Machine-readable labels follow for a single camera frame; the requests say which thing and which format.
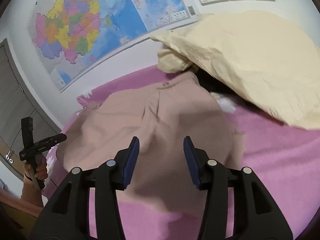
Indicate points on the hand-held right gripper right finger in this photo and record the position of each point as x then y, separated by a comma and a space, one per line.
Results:
191, 160

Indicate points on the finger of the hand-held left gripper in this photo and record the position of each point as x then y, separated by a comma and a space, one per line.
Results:
51, 141

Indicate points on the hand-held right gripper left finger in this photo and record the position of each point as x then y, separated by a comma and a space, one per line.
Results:
131, 160

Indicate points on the beige coat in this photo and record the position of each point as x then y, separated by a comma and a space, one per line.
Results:
162, 120

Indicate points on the person's left hand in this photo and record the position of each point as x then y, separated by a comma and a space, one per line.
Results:
41, 171

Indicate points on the grey door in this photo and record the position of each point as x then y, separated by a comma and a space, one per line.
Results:
17, 100

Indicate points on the pink blanket with white print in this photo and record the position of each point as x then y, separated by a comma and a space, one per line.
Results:
262, 167

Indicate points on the pale yellow pillow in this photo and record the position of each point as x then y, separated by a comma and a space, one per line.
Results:
250, 62

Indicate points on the wooden bed frame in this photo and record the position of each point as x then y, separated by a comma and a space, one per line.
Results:
17, 210

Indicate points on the colourful wall map poster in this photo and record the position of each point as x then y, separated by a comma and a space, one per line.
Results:
75, 30

